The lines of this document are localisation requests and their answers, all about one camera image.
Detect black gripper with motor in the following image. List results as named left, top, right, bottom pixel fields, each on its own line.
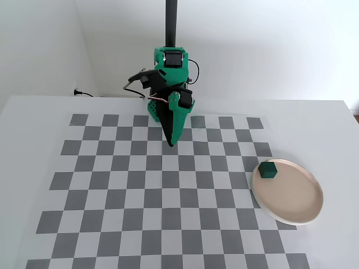
left=148, top=71, right=195, bottom=148

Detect dark green dice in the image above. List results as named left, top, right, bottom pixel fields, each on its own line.
left=258, top=161, right=278, bottom=179

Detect green perforated robot base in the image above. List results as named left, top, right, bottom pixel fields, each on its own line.
left=148, top=99, right=163, bottom=124

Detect beige round plate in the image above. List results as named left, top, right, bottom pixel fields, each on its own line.
left=250, top=158, right=324, bottom=226

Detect grey checkered mat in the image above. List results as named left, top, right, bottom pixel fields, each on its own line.
left=25, top=113, right=311, bottom=269

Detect black vertical pole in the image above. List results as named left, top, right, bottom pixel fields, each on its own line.
left=164, top=0, right=179, bottom=49

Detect black camera cable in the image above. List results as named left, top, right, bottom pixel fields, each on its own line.
left=122, top=81, right=144, bottom=99

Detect black wrist camera board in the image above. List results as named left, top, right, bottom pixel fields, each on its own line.
left=127, top=69, right=154, bottom=90

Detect thin black motor cable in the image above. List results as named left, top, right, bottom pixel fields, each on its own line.
left=187, top=59, right=200, bottom=85

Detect black wall plug cable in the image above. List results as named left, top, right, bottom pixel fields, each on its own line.
left=73, top=88, right=95, bottom=98

